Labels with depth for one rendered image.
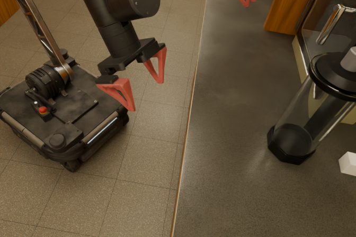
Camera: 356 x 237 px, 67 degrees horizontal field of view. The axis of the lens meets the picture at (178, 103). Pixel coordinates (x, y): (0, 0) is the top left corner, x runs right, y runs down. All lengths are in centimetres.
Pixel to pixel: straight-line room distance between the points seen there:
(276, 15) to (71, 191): 129
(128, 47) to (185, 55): 185
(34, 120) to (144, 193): 70
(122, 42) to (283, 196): 42
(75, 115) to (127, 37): 110
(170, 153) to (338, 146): 112
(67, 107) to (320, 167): 128
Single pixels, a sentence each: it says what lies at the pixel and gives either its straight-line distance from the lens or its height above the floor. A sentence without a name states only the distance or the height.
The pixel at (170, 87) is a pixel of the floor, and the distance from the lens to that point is 201.
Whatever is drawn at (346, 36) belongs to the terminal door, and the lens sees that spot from 67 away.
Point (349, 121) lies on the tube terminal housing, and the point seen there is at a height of 95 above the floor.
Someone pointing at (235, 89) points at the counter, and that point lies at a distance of 73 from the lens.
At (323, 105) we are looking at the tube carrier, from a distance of 51.
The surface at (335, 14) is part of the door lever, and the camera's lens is 63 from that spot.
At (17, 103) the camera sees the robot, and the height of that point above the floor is 24.
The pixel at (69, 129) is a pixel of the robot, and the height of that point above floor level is 28.
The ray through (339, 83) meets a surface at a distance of 48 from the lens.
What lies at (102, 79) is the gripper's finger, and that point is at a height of 110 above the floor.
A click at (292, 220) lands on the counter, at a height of 94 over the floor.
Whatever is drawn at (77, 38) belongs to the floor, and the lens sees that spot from 249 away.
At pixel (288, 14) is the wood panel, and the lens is 98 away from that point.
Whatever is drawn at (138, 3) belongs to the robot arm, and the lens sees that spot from 40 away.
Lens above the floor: 144
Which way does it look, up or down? 49 degrees down
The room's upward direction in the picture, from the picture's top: 9 degrees clockwise
